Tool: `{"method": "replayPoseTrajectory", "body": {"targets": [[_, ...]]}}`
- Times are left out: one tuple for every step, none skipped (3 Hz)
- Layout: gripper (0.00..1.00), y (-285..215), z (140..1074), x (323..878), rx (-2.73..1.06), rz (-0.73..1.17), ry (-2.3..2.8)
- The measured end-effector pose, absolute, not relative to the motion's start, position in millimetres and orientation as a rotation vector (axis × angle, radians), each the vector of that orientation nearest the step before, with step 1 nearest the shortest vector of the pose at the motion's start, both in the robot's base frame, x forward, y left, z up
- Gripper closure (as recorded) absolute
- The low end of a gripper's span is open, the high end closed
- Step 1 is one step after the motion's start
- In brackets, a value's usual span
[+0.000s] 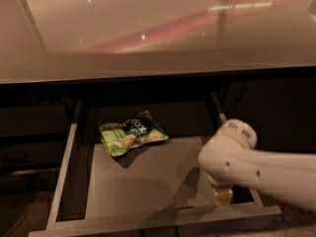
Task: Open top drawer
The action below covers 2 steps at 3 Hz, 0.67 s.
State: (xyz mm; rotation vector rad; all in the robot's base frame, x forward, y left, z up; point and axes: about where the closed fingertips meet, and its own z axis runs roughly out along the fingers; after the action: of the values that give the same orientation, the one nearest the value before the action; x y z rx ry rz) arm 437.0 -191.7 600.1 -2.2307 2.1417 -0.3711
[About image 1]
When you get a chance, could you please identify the grey drawer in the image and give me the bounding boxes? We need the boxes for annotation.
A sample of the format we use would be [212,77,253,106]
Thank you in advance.
[29,93,280,237]
[0,141,64,168]
[0,168,59,195]
[0,105,69,137]

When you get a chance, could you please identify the green snack bag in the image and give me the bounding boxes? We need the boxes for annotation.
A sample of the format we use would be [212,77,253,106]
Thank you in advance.
[99,111,169,157]

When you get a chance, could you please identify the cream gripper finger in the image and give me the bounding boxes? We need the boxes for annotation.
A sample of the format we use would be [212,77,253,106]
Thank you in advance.
[214,189,233,205]

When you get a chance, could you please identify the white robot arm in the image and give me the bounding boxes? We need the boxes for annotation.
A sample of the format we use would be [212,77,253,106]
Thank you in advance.
[198,119,316,211]

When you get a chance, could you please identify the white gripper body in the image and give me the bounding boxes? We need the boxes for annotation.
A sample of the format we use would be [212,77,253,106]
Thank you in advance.
[204,171,234,190]

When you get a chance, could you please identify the grey cabinet door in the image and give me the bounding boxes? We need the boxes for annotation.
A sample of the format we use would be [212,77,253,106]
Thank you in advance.
[222,78,316,153]

